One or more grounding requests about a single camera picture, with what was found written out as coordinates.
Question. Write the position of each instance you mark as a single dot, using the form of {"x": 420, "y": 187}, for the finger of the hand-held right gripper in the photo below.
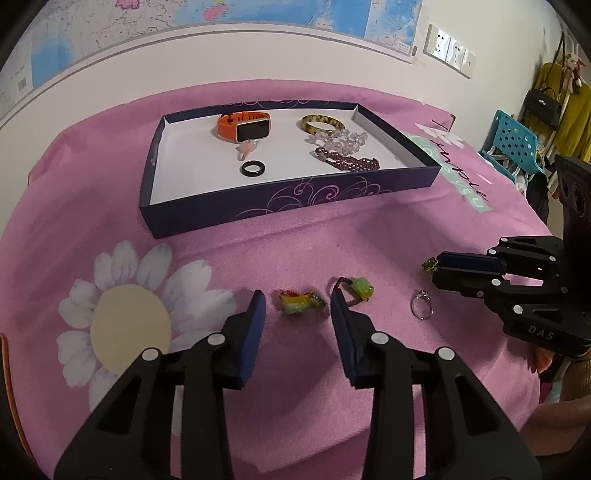
{"x": 471, "y": 262}
{"x": 461, "y": 280}

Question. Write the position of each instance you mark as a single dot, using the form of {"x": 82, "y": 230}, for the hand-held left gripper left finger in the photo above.
{"x": 251, "y": 332}

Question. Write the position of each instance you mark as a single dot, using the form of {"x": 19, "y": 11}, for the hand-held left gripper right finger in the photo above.
{"x": 344, "y": 332}

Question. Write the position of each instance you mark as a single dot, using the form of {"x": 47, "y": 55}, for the small green earring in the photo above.
{"x": 429, "y": 265}

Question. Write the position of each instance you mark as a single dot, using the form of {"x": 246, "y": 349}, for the green yellow charm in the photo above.
{"x": 295, "y": 302}

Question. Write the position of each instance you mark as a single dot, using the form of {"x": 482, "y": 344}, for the dark purple shallow box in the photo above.
{"x": 198, "y": 182}

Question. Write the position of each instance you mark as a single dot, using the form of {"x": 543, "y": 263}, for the pink pendant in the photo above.
{"x": 249, "y": 146}

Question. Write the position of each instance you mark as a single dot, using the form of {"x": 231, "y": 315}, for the orange smartwatch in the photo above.
{"x": 251, "y": 129}

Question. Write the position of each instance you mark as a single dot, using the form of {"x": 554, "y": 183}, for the amber bangle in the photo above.
{"x": 305, "y": 123}

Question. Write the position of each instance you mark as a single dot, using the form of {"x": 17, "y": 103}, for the pink floral tablecloth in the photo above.
{"x": 231, "y": 258}

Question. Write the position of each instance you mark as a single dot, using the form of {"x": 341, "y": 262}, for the teal plastic rack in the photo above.
{"x": 512, "y": 134}

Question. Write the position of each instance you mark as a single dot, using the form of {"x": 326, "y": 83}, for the black handbag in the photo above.
{"x": 542, "y": 106}

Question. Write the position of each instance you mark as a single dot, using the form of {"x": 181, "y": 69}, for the black smartphone with orange edge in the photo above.
{"x": 5, "y": 369}

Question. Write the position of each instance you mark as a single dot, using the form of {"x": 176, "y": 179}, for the white wall socket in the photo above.
{"x": 469, "y": 62}
{"x": 435, "y": 39}
{"x": 455, "y": 50}

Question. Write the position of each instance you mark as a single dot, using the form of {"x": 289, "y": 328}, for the colourful wall map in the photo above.
{"x": 295, "y": 9}

